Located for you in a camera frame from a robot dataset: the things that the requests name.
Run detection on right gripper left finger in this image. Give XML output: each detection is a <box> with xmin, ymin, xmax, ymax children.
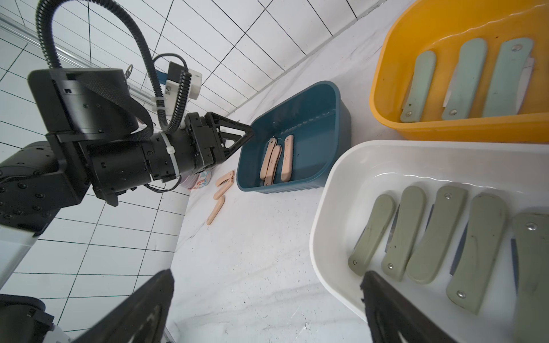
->
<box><xmin>75</xmin><ymin>270</ymin><xmax>174</xmax><ymax>342</ymax></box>

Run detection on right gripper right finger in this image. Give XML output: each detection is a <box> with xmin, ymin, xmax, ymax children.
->
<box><xmin>360</xmin><ymin>271</ymin><xmax>454</xmax><ymax>342</ymax></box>

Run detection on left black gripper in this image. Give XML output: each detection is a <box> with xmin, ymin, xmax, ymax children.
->
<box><xmin>28</xmin><ymin>69</ymin><xmax>254</xmax><ymax>207</ymax></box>

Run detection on olive green folding knife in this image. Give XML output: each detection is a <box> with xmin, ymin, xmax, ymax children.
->
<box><xmin>446</xmin><ymin>193</ymin><xmax>508</xmax><ymax>314</ymax></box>
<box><xmin>406</xmin><ymin>185</ymin><xmax>468</xmax><ymax>284</ymax></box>
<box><xmin>348</xmin><ymin>194</ymin><xmax>396</xmax><ymax>277</ymax></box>
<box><xmin>512</xmin><ymin>213</ymin><xmax>548</xmax><ymax>342</ymax></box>
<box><xmin>381</xmin><ymin>186</ymin><xmax>426</xmax><ymax>282</ymax></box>

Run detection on dark teal storage box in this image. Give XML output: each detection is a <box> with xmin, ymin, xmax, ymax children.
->
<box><xmin>236</xmin><ymin>81</ymin><xmax>352</xmax><ymax>194</ymax></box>

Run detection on white storage box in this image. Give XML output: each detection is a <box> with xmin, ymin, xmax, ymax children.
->
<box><xmin>310</xmin><ymin>141</ymin><xmax>548</xmax><ymax>342</ymax></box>

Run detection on mint green folding knife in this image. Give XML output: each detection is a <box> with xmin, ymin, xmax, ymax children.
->
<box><xmin>400</xmin><ymin>50</ymin><xmax>437</xmax><ymax>123</ymax></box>
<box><xmin>482</xmin><ymin>37</ymin><xmax>534</xmax><ymax>118</ymax></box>
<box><xmin>442</xmin><ymin>38</ymin><xmax>488</xmax><ymax>121</ymax></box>

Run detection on yellow storage box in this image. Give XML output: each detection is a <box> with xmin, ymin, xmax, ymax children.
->
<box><xmin>370</xmin><ymin>1</ymin><xmax>548</xmax><ymax>143</ymax></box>

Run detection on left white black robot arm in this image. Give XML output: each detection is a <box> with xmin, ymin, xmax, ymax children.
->
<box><xmin>1</xmin><ymin>69</ymin><xmax>253</xmax><ymax>282</ymax></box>

